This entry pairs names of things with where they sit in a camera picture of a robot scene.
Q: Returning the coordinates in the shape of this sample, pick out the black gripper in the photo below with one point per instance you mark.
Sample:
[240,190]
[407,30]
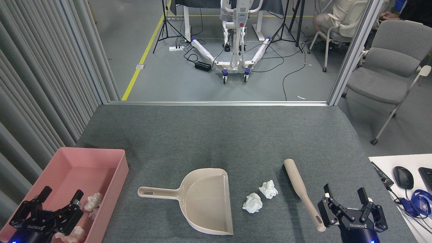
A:
[357,233]
[32,233]

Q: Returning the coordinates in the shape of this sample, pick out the beige brush with black bristles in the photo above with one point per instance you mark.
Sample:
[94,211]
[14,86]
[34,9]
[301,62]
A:
[293,175]

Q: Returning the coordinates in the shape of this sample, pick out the white tissue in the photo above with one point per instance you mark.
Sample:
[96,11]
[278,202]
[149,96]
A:
[252,203]
[93,201]
[268,189]
[76,234]

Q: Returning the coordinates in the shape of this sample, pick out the beige plastic dustpan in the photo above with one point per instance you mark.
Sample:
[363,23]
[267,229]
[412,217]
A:
[206,202]

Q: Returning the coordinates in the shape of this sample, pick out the pink plastic bin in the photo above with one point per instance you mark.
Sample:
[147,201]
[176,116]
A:
[74,168]

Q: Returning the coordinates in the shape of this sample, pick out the black remote with buttons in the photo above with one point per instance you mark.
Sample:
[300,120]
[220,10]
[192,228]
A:
[381,174]

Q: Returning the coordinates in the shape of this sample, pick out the white side table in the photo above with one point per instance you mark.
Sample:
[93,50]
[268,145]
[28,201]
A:
[384,162]

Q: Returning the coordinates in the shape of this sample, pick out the black computer mouse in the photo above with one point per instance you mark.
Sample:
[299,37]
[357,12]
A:
[403,177]

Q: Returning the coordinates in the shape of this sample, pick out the black keyboard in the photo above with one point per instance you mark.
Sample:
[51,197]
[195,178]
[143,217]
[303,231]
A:
[427,179]

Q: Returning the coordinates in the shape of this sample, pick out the grey ribbed partition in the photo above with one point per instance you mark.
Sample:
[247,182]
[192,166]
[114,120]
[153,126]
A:
[40,84]

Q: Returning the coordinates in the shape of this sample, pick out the grey padded chair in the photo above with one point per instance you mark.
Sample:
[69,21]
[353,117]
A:
[384,84]

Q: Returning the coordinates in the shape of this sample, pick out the metal floor socket plate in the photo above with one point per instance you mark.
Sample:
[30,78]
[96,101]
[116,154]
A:
[140,66]

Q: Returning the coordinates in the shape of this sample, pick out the white chair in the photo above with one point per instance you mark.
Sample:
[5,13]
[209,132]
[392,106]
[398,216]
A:
[352,27]

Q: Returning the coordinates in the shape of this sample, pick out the black tripod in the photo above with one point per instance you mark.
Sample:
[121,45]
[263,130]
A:
[165,17]
[299,30]

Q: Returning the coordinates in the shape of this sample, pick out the white stand on wheels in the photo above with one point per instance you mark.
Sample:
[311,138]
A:
[235,50]

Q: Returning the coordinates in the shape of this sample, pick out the person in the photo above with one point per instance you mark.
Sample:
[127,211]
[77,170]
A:
[337,10]
[415,8]

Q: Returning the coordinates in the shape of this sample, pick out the black power adapter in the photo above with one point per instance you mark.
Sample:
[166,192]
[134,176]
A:
[203,66]

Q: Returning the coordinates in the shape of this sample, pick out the white power strip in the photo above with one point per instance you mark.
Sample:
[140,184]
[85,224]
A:
[176,48]

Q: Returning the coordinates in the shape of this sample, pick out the silver post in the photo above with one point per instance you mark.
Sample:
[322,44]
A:
[358,44]

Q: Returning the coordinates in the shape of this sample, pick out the silver table edge rail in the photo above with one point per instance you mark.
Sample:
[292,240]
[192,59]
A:
[219,103]

